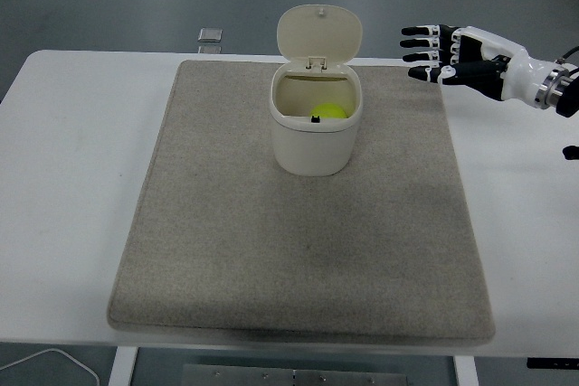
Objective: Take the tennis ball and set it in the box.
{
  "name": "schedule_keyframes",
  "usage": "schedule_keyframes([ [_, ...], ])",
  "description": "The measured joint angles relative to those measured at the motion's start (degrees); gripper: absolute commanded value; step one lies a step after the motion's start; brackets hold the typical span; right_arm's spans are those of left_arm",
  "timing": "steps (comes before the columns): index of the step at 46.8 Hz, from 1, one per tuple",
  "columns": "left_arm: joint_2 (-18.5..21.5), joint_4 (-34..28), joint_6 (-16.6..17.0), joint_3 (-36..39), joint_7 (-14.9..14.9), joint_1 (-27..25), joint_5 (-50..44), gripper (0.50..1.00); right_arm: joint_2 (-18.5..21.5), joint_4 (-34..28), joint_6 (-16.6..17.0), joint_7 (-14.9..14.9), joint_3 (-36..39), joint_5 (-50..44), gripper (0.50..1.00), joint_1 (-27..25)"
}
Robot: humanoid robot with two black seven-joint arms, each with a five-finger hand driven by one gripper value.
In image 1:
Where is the cream bin with flip lid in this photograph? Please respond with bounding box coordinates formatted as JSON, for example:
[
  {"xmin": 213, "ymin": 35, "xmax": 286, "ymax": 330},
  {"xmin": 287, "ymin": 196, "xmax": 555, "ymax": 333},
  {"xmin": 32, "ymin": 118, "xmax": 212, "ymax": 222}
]
[{"xmin": 270, "ymin": 4, "xmax": 365, "ymax": 177}]

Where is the yellow-green tennis ball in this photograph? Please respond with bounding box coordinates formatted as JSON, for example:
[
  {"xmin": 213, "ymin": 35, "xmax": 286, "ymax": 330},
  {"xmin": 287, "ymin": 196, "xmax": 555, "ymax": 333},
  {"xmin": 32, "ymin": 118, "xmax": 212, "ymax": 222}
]
[{"xmin": 309, "ymin": 102, "xmax": 348, "ymax": 120}]

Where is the black table control panel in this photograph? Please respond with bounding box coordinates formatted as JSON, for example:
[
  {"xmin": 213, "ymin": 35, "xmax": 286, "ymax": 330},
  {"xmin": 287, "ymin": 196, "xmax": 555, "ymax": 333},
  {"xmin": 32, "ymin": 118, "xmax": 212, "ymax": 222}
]
[{"xmin": 527, "ymin": 357, "xmax": 579, "ymax": 370}]

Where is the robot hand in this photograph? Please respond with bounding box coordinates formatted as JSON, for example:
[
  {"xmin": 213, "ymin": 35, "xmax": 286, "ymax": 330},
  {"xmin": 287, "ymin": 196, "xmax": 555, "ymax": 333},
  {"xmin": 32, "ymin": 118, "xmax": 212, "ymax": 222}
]
[{"xmin": 399, "ymin": 24, "xmax": 560, "ymax": 109}]

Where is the beige fabric mat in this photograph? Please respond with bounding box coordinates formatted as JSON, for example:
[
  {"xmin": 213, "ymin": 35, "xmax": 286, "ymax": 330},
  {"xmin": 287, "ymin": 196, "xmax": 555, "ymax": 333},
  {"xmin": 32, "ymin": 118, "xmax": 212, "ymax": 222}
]
[{"xmin": 106, "ymin": 59, "xmax": 497, "ymax": 345}]

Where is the white cable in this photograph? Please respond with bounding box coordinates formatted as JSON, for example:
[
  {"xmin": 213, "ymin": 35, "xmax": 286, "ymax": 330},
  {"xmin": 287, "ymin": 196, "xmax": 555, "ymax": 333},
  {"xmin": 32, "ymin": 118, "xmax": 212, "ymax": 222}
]
[{"xmin": 0, "ymin": 348, "xmax": 100, "ymax": 386}]

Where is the grey metal plate with screws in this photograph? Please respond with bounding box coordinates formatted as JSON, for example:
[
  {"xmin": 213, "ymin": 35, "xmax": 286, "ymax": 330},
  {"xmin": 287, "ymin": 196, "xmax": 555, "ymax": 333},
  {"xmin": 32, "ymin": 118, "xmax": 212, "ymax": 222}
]
[{"xmin": 182, "ymin": 363, "xmax": 411, "ymax": 386}]

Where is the white table leg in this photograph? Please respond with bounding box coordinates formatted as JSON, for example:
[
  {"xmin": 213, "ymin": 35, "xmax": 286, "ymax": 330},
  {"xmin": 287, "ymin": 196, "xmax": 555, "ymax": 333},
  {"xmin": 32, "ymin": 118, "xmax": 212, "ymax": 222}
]
[
  {"xmin": 453, "ymin": 355, "xmax": 479, "ymax": 386},
  {"xmin": 108, "ymin": 346, "xmax": 139, "ymax": 386}
]

